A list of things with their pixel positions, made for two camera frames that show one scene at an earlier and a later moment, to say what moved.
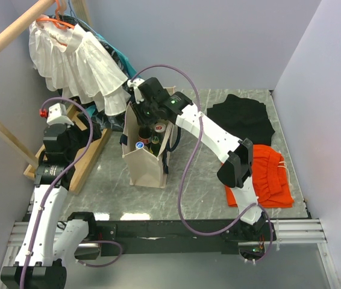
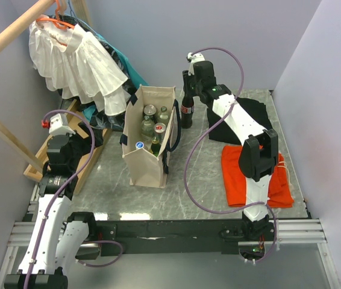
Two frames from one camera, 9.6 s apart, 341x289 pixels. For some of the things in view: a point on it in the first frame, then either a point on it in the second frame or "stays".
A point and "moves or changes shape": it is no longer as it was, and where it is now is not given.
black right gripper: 137,110 → 186,79
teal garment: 133,73 stays
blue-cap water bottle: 139,145 stays
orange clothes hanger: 58,22 stays
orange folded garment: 270,179 stays
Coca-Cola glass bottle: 145,135 moves or changes shape
